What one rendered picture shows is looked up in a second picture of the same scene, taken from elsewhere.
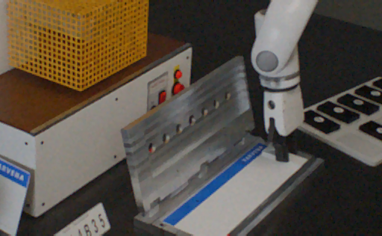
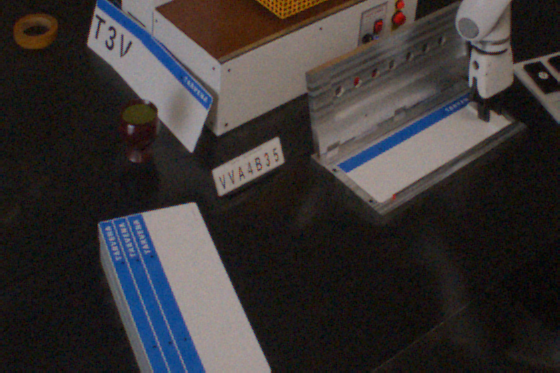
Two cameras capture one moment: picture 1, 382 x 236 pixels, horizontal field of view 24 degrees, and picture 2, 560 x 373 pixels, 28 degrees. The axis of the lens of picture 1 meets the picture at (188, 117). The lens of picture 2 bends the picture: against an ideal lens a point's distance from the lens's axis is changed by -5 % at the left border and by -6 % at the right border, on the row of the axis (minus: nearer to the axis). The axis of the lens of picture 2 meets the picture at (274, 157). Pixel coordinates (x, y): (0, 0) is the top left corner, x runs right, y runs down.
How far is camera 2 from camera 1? 0.69 m
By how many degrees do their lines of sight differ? 20
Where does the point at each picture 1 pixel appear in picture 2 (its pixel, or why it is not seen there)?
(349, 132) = not seen: outside the picture
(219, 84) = (433, 29)
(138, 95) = (348, 24)
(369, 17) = not seen: outside the picture
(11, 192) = (195, 110)
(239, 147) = (448, 93)
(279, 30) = (482, 2)
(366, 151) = not seen: outside the picture
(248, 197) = (432, 155)
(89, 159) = (283, 84)
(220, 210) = (399, 165)
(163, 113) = (358, 57)
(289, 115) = (492, 78)
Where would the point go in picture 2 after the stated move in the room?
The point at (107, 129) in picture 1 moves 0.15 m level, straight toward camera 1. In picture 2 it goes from (308, 56) to (291, 101)
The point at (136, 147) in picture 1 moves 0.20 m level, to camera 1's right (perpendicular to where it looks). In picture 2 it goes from (318, 91) to (419, 120)
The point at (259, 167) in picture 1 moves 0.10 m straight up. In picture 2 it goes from (458, 122) to (465, 85)
